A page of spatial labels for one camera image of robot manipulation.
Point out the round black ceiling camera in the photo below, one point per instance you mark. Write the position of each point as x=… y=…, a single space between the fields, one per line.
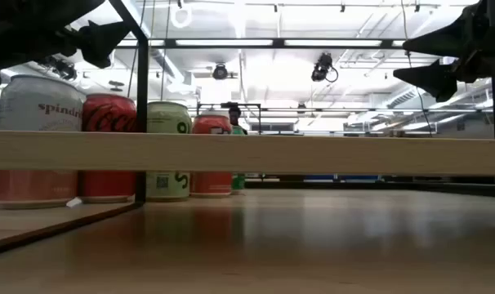
x=220 y=72

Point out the white and pink Spindrift can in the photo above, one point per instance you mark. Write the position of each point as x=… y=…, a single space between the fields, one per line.
x=39 y=106

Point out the pale green soda can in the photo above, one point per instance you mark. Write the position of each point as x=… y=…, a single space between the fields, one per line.
x=168 y=116

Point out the red Coca-Cola can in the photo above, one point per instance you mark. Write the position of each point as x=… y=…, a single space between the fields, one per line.
x=108 y=114

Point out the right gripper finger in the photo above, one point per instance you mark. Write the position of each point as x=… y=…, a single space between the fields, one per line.
x=435 y=77
x=447 y=41

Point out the red Fanta strawberry can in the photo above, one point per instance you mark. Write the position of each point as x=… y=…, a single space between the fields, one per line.
x=210 y=122

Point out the ceiling sensor disc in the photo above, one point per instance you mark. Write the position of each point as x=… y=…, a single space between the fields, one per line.
x=116 y=83

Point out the blue storage bin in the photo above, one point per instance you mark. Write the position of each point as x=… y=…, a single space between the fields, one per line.
x=341 y=178

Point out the wooden shelf with black frame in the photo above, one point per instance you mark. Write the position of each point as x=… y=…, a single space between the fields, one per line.
x=272 y=155

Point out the blue and silver can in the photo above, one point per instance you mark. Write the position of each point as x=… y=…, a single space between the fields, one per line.
x=239 y=182

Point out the black ceiling camera cluster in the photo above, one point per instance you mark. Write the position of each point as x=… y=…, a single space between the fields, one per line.
x=63 y=70

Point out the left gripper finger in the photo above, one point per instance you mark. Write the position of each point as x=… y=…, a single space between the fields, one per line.
x=104 y=41
x=55 y=16

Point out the white paper scrap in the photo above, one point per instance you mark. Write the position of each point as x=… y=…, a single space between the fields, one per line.
x=73 y=202

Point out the black aluminium table frame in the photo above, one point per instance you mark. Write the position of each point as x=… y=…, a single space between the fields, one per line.
x=353 y=185

